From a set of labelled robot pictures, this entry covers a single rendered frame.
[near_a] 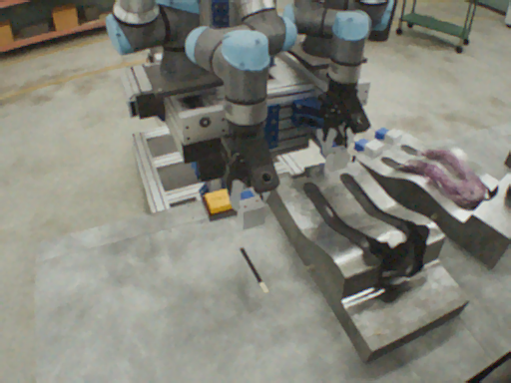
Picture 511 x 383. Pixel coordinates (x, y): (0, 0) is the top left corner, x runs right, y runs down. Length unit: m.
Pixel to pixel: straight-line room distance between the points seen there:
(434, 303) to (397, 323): 0.10
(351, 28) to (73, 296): 0.85
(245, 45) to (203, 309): 0.53
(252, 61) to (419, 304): 0.57
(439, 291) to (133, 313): 0.65
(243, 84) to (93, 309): 0.57
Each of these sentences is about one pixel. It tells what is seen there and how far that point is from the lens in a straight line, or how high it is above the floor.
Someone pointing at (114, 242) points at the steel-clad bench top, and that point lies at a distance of 0.98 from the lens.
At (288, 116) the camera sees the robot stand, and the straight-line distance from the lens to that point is 1.32.
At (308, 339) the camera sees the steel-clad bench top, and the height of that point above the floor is 0.80.
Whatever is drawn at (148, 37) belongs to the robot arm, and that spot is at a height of 1.19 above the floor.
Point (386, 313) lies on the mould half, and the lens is 0.78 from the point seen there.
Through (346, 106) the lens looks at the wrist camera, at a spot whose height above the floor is 1.09.
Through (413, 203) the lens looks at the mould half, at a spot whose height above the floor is 0.83.
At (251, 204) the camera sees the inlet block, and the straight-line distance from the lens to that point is 0.79.
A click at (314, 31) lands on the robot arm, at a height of 1.21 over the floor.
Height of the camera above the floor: 1.50
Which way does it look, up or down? 41 degrees down
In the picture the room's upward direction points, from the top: straight up
